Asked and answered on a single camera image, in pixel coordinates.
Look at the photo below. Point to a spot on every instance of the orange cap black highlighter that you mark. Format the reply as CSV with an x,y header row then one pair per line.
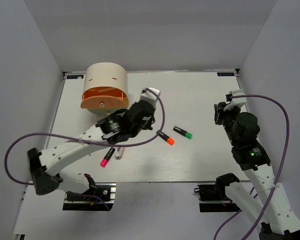
x,y
165,137

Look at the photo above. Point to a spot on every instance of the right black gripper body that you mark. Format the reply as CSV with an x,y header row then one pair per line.
x,y
227,117

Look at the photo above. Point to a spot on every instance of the right blue table label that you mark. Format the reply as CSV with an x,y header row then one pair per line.
x,y
225,74

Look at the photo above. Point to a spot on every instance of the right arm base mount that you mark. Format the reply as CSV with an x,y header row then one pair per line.
x,y
212,197

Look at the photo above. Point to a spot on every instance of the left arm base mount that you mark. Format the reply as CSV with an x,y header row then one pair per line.
x,y
100,197

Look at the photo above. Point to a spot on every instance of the left blue table label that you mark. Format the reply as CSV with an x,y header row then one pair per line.
x,y
76,76

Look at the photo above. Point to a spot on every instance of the cream cylindrical drawer container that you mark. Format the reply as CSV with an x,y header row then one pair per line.
x,y
106,74

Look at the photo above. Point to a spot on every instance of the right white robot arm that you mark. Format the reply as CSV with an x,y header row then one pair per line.
x,y
271,214

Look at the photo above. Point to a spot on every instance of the pink cap black highlighter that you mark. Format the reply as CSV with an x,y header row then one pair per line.
x,y
107,157

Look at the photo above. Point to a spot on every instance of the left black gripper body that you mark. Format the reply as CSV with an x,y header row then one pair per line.
x,y
147,126

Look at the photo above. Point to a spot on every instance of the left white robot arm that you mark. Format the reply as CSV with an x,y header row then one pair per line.
x,y
46,166

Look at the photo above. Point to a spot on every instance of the orange container drawer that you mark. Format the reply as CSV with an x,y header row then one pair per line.
x,y
94,100

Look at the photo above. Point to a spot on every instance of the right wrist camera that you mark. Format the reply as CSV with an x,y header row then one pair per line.
x,y
235,98

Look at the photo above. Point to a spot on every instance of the blue table label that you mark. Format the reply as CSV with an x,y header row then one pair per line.
x,y
76,76
225,74

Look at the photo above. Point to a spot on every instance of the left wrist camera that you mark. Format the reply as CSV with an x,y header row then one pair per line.
x,y
149,97

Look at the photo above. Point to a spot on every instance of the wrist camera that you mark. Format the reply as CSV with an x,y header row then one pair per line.
x,y
235,98
149,97

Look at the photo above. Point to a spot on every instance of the green cap black highlighter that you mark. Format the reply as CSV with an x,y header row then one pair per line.
x,y
183,132

